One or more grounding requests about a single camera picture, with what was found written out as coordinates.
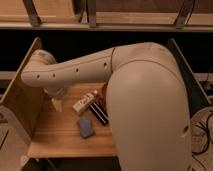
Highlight blue sponge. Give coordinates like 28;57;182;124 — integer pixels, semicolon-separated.
78;116;95;139

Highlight black rectangular case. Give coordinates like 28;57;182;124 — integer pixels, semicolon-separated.
89;102;109;125

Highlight wooden shelf rail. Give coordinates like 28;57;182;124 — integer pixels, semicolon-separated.
0;0;213;32

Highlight right dark side panel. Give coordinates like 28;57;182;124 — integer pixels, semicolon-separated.
166;38;211;118

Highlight small brown bottle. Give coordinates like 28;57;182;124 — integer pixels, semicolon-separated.
98;86;106;111

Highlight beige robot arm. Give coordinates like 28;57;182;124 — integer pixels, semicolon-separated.
21;42;192;171

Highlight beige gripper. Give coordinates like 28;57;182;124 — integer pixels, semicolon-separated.
46;87;67;112

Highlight left wooden side panel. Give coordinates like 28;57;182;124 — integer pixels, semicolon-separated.
0;38;44;143

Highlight black cables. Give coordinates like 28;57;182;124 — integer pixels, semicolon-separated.
191;109;213;171

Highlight white rectangular box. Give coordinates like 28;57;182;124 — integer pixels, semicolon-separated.
72;90;98;114

